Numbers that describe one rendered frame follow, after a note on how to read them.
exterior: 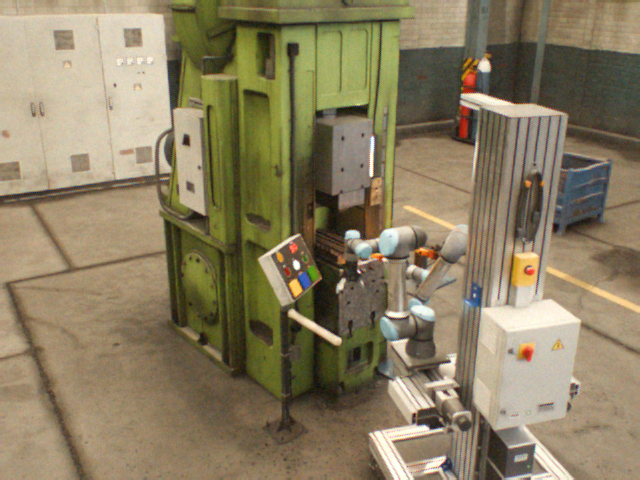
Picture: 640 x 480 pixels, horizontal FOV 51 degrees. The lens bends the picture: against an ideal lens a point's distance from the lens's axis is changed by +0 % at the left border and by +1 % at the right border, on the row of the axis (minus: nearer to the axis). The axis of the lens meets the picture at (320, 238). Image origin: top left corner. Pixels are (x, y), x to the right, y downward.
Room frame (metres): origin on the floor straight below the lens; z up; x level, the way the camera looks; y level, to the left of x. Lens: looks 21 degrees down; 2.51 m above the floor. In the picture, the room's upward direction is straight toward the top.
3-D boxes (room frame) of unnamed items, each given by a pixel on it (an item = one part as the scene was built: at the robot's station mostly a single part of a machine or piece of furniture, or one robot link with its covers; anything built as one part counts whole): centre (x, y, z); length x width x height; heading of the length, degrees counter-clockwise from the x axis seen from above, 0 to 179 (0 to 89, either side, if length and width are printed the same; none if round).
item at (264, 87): (3.81, 0.27, 1.15); 0.44 x 0.26 x 2.30; 39
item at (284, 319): (3.30, 0.20, 0.54); 0.04 x 0.04 x 1.08; 39
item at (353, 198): (3.88, -0.05, 1.32); 0.42 x 0.20 x 0.10; 39
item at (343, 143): (3.90, -0.08, 1.56); 0.42 x 0.39 x 0.40; 39
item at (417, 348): (2.84, -0.49, 0.87); 0.15 x 0.15 x 0.10
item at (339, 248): (3.88, -0.05, 0.96); 0.42 x 0.20 x 0.09; 39
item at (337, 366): (3.92, -0.08, 0.23); 0.55 x 0.37 x 0.47; 39
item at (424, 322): (2.83, -0.49, 0.98); 0.13 x 0.12 x 0.14; 114
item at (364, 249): (3.15, -0.22, 1.23); 0.11 x 0.11 x 0.08; 24
